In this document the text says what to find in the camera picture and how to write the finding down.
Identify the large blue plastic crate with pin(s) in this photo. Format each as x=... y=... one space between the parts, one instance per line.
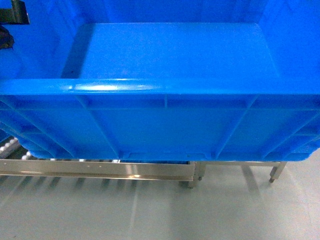
x=164 y=80

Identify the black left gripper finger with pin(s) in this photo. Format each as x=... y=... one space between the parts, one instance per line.
x=16 y=15
x=6 y=39

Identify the stainless steel table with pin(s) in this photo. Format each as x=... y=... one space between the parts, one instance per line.
x=277 y=167

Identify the steel roller shelf rack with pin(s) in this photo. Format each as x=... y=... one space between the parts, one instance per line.
x=190 y=173

